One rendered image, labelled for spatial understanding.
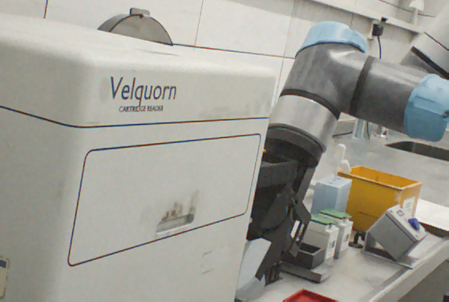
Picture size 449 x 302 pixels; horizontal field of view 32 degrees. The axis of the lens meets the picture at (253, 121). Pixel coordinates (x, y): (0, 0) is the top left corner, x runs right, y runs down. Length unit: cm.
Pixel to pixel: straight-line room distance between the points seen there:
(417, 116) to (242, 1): 117
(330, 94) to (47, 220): 47
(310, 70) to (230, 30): 108
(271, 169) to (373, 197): 65
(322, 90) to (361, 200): 58
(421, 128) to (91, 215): 48
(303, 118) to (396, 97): 11
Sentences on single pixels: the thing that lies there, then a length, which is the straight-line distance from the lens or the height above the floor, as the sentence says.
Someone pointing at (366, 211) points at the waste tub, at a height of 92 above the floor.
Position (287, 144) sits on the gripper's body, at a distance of 86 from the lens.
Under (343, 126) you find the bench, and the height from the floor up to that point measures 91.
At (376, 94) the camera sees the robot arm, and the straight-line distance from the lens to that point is 89.
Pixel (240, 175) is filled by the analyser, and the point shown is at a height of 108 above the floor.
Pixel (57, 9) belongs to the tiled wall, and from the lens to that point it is 142.
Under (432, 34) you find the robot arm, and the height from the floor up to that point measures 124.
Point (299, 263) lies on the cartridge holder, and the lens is 111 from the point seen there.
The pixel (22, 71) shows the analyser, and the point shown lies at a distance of 50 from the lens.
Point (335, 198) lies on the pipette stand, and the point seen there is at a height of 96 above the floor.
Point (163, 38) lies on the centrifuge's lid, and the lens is 153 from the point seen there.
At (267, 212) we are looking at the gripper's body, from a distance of 83.
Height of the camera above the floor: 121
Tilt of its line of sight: 7 degrees down
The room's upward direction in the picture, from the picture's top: 11 degrees clockwise
